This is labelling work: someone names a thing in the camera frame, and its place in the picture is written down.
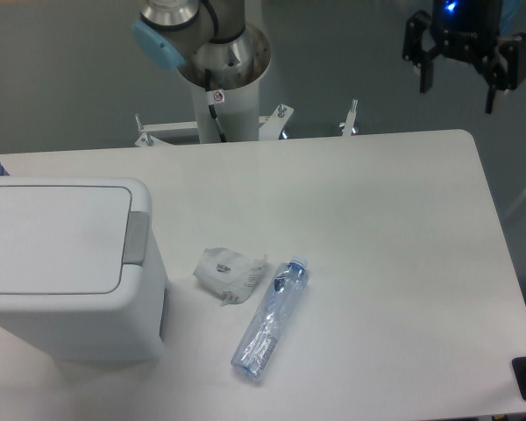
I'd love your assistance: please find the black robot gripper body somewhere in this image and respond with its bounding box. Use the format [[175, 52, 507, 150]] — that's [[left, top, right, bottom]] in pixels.
[[426, 1, 505, 73]]

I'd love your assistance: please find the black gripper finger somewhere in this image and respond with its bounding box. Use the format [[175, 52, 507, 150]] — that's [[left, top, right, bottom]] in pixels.
[[485, 32, 526, 114], [402, 11, 438, 93]]

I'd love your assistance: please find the white trash can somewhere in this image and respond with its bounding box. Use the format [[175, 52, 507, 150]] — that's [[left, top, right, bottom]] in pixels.
[[0, 176, 168, 361]]

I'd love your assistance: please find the white trash can lid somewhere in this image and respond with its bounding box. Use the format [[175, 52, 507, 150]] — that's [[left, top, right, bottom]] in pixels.
[[0, 183, 151, 295]]

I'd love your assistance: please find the crumpled white paper wrapper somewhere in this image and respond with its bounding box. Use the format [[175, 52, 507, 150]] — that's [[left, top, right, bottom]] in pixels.
[[193, 247, 268, 306]]

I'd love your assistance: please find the clear plastic water bottle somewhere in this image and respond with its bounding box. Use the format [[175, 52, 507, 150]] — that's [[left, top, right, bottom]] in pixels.
[[231, 256, 309, 380]]

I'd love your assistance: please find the white pedestal base frame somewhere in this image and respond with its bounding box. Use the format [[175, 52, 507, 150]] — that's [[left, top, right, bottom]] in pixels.
[[134, 98, 359, 147]]

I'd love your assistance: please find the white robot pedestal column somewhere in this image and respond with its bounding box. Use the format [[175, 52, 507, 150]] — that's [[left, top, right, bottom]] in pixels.
[[189, 82, 259, 144]]

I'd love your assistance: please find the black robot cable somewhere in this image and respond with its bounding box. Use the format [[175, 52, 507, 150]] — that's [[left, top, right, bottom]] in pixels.
[[200, 0, 229, 144]]

